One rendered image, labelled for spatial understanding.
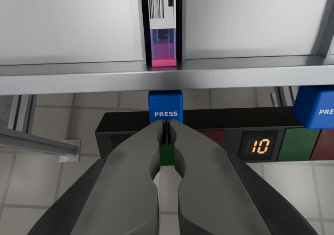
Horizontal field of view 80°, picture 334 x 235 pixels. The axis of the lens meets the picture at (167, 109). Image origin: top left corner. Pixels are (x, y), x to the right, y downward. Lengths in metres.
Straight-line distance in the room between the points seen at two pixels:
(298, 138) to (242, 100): 0.74
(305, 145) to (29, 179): 0.94
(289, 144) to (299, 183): 0.78
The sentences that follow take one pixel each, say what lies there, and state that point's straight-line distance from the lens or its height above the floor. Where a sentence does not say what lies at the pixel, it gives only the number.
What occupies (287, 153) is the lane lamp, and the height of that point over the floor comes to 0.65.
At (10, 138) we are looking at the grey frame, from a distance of 0.63.
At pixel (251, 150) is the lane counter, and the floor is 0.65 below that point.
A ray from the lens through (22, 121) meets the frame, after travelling 0.65.
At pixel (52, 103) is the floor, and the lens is 1.02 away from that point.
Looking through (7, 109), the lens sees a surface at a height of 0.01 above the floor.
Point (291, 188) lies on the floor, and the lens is 0.96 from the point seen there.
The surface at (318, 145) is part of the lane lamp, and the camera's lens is 0.22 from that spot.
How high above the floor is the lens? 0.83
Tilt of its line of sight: 73 degrees down
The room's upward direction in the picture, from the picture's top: 2 degrees counter-clockwise
